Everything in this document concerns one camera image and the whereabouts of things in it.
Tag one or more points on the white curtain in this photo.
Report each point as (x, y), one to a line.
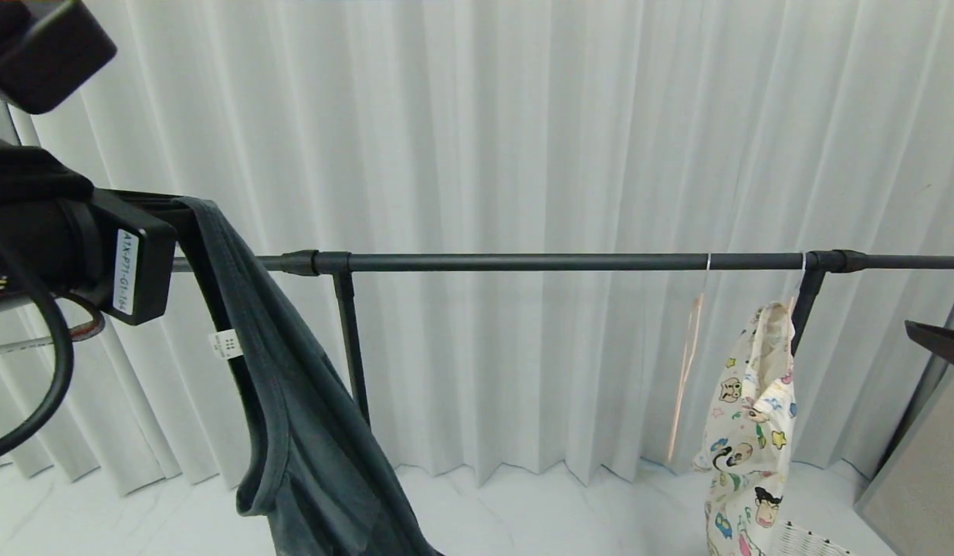
(485, 116)

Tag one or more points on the cream printed shorts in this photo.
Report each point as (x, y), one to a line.
(747, 432)

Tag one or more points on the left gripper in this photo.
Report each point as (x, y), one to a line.
(137, 255)

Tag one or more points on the dark blue garment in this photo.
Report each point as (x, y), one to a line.
(315, 432)

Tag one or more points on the pink clothes hanger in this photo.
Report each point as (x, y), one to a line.
(803, 266)
(685, 371)

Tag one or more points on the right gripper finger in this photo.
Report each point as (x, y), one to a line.
(952, 344)

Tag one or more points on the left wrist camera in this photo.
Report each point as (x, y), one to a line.
(45, 54)

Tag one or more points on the white laundry basket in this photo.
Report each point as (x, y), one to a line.
(805, 540)

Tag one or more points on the black clothes rack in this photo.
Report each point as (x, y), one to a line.
(523, 262)

